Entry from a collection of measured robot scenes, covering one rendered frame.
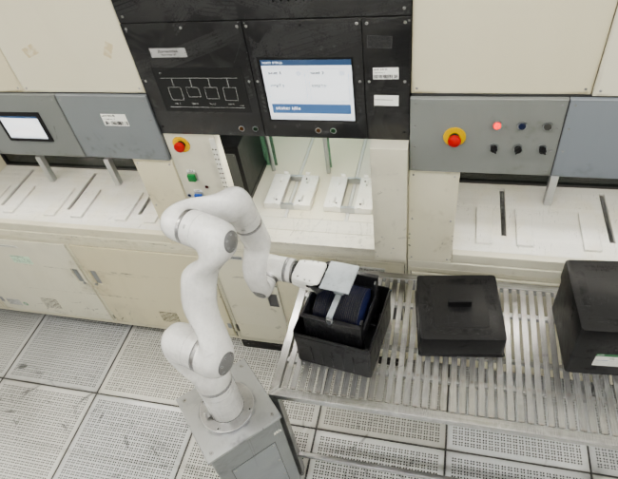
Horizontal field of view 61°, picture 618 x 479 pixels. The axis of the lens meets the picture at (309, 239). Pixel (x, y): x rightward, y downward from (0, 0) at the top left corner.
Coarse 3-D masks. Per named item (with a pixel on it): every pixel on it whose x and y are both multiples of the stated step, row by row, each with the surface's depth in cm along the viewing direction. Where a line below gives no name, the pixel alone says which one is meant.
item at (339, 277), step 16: (336, 272) 172; (352, 272) 171; (320, 288) 168; (336, 288) 167; (368, 288) 185; (336, 304) 172; (304, 320) 177; (320, 320) 171; (336, 320) 170; (368, 320) 178; (320, 336) 181; (336, 336) 177; (352, 336) 173
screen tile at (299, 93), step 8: (272, 72) 162; (280, 72) 161; (288, 72) 161; (272, 80) 164; (280, 80) 163; (288, 80) 162; (296, 80) 162; (304, 80) 161; (272, 88) 166; (280, 88) 165; (288, 88) 165; (296, 88) 164; (304, 88) 163; (272, 96) 168; (280, 96) 167; (288, 96) 167; (296, 96) 166; (304, 96) 165
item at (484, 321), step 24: (432, 288) 194; (456, 288) 192; (480, 288) 191; (432, 312) 187; (456, 312) 185; (480, 312) 184; (432, 336) 180; (456, 336) 179; (480, 336) 177; (504, 336) 176
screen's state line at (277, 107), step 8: (272, 104) 170; (280, 104) 169; (288, 104) 169; (280, 112) 172; (288, 112) 171; (296, 112) 170; (304, 112) 170; (312, 112) 169; (320, 112) 168; (328, 112) 168; (336, 112) 167; (344, 112) 166
